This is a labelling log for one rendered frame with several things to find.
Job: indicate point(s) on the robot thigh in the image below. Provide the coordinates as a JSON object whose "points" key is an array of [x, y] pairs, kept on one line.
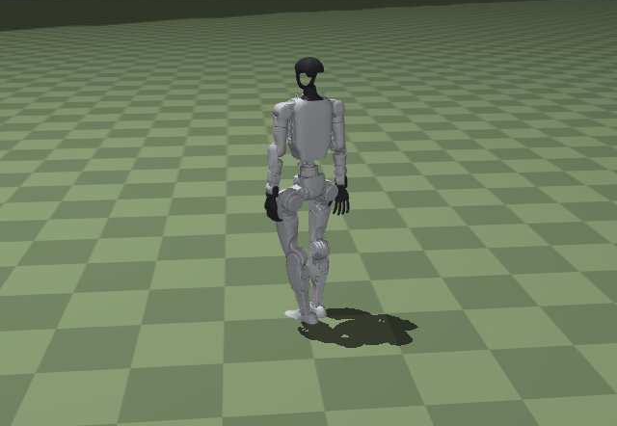
{"points": [[288, 202], [318, 215]]}

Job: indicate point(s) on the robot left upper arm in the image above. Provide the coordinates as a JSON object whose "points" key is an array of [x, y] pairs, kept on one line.
{"points": [[282, 112]]}

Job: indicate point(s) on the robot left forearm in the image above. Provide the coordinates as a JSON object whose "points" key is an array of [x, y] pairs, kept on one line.
{"points": [[274, 172]]}

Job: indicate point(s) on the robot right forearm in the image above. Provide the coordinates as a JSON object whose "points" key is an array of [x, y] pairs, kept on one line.
{"points": [[340, 163]]}

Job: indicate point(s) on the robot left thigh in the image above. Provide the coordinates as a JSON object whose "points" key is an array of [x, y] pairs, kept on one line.
{"points": [[288, 202]]}

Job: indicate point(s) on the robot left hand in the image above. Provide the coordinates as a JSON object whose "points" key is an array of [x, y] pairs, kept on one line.
{"points": [[271, 205]]}

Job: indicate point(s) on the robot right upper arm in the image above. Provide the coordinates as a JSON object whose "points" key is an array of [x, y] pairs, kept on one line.
{"points": [[338, 127]]}

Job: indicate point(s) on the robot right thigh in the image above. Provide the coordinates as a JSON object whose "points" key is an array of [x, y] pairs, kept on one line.
{"points": [[318, 215]]}

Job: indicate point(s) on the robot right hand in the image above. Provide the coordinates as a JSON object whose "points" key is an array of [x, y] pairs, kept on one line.
{"points": [[342, 196]]}

